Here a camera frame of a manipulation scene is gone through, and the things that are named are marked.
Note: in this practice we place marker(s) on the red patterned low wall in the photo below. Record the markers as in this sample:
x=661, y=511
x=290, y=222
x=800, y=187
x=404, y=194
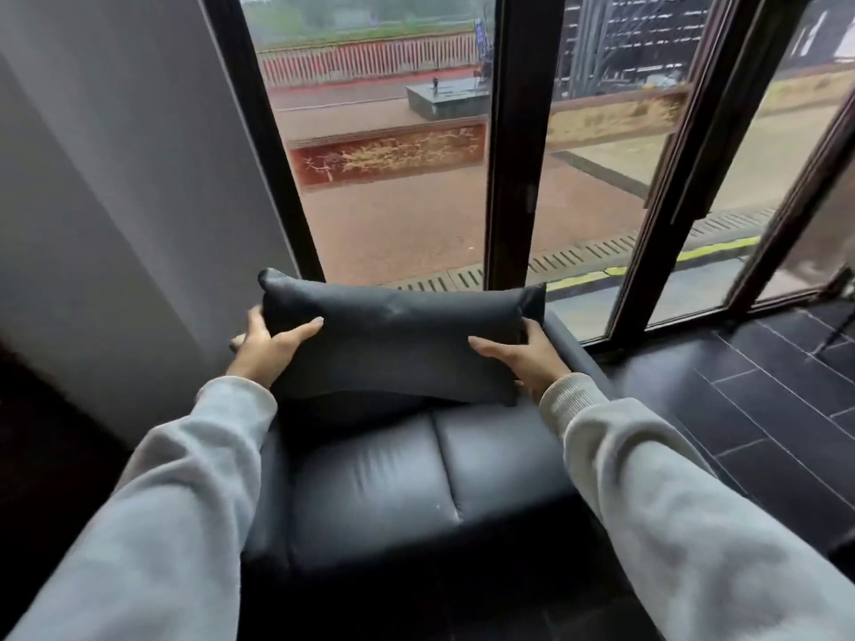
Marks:
x=391, y=154

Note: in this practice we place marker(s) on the red and white fence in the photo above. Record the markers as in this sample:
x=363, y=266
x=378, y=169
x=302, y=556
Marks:
x=367, y=58

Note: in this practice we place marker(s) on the black leather cushion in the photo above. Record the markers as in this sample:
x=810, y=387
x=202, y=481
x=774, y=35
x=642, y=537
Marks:
x=394, y=340

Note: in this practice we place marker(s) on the person's left forearm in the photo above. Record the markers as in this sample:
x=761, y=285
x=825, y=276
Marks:
x=143, y=520

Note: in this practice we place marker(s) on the grey concrete platform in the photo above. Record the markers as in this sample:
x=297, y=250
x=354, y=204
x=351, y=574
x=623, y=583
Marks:
x=446, y=100

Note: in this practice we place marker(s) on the person's left hand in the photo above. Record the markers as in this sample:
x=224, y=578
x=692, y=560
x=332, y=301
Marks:
x=262, y=357

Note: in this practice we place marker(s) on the black leather sofa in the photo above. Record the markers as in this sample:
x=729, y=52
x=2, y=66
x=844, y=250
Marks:
x=414, y=487

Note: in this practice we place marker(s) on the metal drain grate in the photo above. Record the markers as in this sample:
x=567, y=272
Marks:
x=588, y=253

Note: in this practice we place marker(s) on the person's left thumb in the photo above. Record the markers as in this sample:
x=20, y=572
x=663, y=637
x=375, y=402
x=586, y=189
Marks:
x=298, y=332

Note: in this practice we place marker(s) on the dark window frame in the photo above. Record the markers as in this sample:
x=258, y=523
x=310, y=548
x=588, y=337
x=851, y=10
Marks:
x=521, y=146

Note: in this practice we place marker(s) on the black tripod stand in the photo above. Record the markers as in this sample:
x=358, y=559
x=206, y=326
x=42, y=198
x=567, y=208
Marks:
x=840, y=307

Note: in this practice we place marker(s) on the person's right thumb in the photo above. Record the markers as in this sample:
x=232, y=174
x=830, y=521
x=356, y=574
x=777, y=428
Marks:
x=493, y=347

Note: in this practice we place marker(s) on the person's right forearm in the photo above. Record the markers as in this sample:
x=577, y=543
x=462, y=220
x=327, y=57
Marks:
x=674, y=520

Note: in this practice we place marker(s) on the person's right hand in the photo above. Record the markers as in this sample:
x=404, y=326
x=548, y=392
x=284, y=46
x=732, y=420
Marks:
x=538, y=367

